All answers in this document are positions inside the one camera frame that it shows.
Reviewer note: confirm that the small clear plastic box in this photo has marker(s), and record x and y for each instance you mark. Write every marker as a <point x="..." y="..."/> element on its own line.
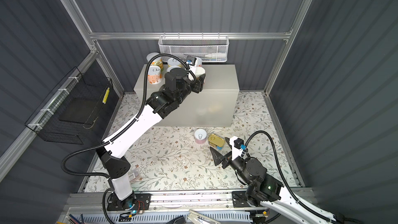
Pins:
<point x="134" y="175"/>

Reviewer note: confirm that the yellow tag on basket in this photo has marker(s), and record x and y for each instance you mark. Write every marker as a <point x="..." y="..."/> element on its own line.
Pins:
<point x="106" y="94"/>

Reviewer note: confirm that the blue grey label can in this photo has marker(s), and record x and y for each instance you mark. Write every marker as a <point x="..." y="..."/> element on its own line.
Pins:
<point x="171" y="68"/>

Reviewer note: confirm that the white wire mesh basket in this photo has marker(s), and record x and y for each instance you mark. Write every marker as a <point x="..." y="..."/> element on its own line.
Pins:
<point x="198" y="48"/>

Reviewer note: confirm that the orange can plain lid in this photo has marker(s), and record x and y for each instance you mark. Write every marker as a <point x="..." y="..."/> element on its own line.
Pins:
<point x="197" y="71"/>

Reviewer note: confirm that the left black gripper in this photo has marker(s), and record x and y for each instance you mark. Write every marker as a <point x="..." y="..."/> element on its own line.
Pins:
<point x="196" y="85"/>

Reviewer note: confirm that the orange peach label can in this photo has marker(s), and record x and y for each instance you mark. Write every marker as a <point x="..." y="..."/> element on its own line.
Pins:
<point x="154" y="75"/>

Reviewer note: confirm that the yellow label can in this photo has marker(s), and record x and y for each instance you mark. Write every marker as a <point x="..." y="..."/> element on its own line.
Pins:
<point x="174" y="62"/>

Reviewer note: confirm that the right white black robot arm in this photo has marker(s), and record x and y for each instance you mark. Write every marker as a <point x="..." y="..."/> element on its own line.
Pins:
<point x="265" y="190"/>

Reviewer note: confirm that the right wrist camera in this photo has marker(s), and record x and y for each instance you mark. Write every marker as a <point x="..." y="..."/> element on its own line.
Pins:
<point x="239" y="149"/>

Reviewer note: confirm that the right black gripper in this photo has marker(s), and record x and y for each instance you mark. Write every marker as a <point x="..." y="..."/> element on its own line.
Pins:
<point x="228" y="158"/>

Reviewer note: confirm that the green orange label can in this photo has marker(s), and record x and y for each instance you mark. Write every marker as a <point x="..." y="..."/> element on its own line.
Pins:
<point x="156" y="62"/>

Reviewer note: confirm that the pink label can back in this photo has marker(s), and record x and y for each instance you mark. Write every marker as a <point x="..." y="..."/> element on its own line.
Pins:
<point x="200" y="136"/>

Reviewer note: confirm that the grey metal cabinet box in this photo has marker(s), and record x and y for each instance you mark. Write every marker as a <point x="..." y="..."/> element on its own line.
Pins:
<point x="213" y="106"/>

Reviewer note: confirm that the black wire wall basket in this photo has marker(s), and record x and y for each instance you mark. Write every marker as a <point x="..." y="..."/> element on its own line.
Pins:
<point x="76" y="114"/>

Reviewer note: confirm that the pink label can front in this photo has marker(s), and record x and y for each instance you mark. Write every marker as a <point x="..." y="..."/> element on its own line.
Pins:
<point x="198" y="62"/>

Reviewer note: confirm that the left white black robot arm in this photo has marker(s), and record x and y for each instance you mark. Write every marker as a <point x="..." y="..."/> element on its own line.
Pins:
<point x="157" y="107"/>

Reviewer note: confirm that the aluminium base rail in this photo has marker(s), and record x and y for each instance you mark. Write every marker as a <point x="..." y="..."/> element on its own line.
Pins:
<point x="162" y="201"/>

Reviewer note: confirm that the gold sardine tin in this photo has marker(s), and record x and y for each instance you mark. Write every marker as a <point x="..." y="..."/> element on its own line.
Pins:
<point x="216" y="142"/>

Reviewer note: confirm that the pink label can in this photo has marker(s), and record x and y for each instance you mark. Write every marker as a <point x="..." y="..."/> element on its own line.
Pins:
<point x="198" y="62"/>
<point x="200" y="136"/>

